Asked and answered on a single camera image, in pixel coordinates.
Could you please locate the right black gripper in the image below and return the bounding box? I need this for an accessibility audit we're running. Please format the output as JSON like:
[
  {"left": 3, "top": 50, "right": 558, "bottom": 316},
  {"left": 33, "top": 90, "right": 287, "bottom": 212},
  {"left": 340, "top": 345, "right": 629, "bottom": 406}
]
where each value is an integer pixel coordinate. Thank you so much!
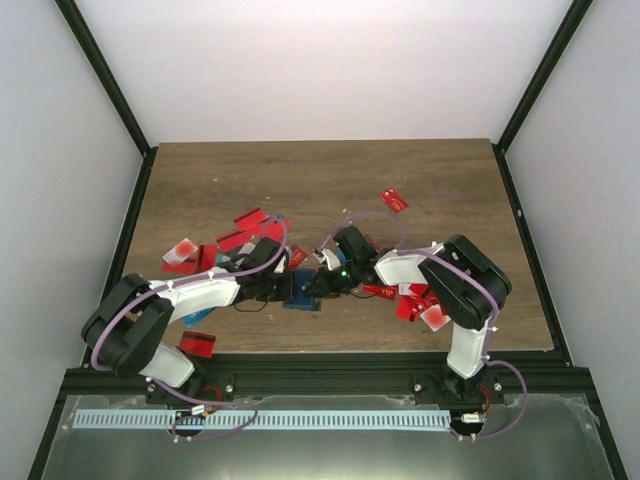
[{"left": 305, "top": 260, "right": 361, "bottom": 299}]

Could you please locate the navy blue card holder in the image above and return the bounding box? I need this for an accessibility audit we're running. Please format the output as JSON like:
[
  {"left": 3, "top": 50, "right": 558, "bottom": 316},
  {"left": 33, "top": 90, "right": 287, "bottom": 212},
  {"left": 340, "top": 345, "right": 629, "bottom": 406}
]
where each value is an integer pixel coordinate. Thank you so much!
[{"left": 283, "top": 269, "right": 321, "bottom": 311}]

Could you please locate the red striped card top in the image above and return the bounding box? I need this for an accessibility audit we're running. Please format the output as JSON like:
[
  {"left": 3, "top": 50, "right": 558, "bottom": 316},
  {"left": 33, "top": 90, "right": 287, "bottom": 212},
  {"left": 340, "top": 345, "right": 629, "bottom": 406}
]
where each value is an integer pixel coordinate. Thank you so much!
[{"left": 234, "top": 207, "right": 267, "bottom": 231}]

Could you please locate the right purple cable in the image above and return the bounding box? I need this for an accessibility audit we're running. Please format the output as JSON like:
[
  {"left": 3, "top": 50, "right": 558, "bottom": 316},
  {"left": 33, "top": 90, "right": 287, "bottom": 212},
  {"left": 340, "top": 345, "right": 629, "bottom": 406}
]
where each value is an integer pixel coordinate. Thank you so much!
[{"left": 317, "top": 210, "right": 529, "bottom": 444}]

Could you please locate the blue card left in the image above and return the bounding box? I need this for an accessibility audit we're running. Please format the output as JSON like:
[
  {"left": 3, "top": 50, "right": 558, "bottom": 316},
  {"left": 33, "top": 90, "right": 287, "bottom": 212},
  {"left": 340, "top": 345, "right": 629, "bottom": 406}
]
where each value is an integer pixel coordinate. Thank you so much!
[{"left": 182, "top": 308, "right": 214, "bottom": 328}]

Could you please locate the white red dot card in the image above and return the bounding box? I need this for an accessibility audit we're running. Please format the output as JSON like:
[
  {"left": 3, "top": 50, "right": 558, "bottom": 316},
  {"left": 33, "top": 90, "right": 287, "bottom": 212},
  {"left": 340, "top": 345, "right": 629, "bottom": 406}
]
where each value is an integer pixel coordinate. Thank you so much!
[
  {"left": 420, "top": 305, "right": 450, "bottom": 332},
  {"left": 162, "top": 238, "right": 198, "bottom": 266}
]

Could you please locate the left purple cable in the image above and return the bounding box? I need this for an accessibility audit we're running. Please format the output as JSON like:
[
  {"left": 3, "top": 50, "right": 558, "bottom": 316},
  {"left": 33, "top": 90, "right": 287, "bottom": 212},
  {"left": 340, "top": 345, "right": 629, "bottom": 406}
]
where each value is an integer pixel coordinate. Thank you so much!
[{"left": 89, "top": 214, "right": 292, "bottom": 444}]

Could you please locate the white slotted cable duct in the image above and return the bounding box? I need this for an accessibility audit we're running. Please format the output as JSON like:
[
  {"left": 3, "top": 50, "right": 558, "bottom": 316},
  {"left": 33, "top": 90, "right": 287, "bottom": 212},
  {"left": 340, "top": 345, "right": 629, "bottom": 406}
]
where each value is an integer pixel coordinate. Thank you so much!
[{"left": 73, "top": 409, "right": 451, "bottom": 432}]

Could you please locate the purple cable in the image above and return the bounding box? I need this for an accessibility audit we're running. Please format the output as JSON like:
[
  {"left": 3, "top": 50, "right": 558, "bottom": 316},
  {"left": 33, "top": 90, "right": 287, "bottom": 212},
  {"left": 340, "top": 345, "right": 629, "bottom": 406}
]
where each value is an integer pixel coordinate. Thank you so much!
[
  {"left": 317, "top": 210, "right": 529, "bottom": 444},
  {"left": 89, "top": 214, "right": 292, "bottom": 444}
]

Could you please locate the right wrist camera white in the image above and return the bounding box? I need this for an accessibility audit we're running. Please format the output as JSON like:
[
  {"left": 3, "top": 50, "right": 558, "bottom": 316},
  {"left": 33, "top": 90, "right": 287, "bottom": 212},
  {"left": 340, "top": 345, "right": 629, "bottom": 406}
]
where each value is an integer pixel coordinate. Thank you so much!
[{"left": 313, "top": 247, "right": 341, "bottom": 271}]

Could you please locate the red card front left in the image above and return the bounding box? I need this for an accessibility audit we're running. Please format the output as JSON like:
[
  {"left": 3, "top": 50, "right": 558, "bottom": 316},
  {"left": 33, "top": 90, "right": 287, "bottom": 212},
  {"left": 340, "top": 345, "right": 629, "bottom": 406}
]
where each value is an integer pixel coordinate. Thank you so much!
[{"left": 178, "top": 330, "right": 216, "bottom": 358}]

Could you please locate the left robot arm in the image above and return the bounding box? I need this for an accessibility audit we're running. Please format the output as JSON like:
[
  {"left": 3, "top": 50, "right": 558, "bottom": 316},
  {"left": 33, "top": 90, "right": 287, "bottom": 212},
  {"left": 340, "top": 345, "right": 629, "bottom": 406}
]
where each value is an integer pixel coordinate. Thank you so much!
[{"left": 81, "top": 237, "right": 290, "bottom": 404}]

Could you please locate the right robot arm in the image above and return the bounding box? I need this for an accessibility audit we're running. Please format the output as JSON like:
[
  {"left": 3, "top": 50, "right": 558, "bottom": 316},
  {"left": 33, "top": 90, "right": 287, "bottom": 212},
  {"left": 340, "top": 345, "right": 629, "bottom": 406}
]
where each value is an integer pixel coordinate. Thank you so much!
[{"left": 304, "top": 225, "right": 512, "bottom": 403}]

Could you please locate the red vip card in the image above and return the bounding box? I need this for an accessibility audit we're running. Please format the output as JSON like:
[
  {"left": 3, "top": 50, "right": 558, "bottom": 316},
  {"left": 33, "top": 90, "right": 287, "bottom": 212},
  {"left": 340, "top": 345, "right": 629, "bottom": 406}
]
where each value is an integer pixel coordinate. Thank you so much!
[
  {"left": 287, "top": 246, "right": 308, "bottom": 270},
  {"left": 362, "top": 285, "right": 398, "bottom": 301}
]

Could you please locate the white red dot card left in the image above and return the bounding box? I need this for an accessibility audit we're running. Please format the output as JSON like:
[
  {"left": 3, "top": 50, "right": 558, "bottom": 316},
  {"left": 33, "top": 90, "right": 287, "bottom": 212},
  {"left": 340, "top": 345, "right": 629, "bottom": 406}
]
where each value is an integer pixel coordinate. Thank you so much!
[{"left": 162, "top": 238, "right": 198, "bottom": 266}]

